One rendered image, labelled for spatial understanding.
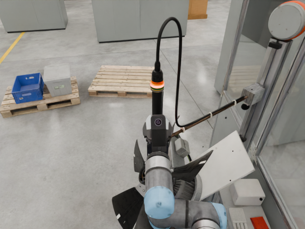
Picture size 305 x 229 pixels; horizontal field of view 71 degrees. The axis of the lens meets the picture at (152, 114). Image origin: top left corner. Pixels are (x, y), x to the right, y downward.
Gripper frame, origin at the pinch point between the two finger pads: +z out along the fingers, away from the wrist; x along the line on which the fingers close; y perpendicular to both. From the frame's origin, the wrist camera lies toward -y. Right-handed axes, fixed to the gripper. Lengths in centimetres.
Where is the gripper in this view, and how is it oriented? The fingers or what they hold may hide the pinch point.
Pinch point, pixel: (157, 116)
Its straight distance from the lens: 78.8
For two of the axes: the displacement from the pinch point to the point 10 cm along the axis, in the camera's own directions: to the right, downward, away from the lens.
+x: 10.0, 0.0, 0.0
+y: 0.0, 7.9, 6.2
